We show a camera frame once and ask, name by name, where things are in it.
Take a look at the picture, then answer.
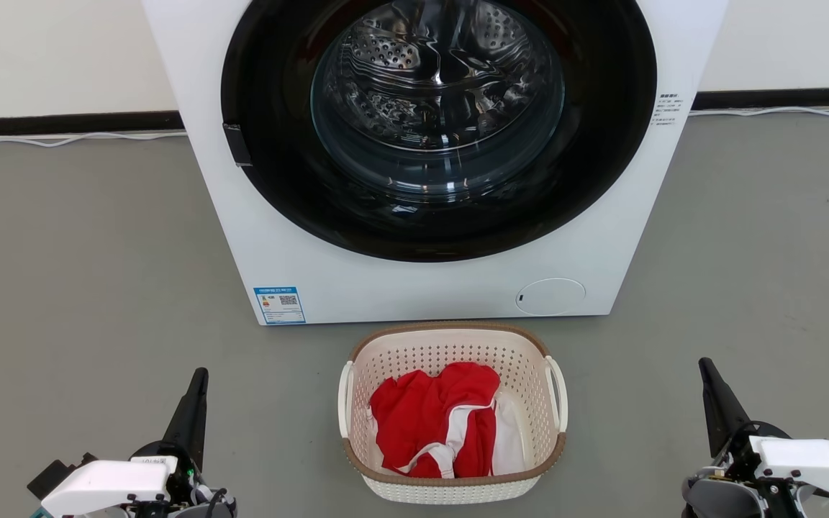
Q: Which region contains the white text sticker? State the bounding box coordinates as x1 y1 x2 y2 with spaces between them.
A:
651 91 686 128

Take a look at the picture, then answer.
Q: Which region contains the black round washer door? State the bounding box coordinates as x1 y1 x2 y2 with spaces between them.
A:
219 0 659 264

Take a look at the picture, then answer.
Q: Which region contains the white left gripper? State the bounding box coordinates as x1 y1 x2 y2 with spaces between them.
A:
40 368 209 518

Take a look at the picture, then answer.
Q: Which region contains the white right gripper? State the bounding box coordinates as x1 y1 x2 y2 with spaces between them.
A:
698 357 829 518

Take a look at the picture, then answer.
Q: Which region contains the white front-load washing machine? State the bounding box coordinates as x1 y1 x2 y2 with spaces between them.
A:
142 0 731 327

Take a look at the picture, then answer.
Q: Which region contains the blue energy label sticker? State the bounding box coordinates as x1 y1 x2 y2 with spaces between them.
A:
253 286 307 325

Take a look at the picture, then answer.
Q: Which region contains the white floor cable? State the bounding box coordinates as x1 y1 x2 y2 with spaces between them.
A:
0 129 189 149
688 105 829 119

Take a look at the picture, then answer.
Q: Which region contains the cream perforated laundry basket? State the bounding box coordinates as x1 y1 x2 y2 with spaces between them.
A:
338 322 569 504

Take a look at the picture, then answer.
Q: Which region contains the red garment with white trim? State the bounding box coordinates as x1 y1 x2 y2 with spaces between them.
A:
368 361 502 480

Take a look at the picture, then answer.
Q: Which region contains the round white filter cover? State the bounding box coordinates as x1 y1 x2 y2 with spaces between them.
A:
515 278 587 317

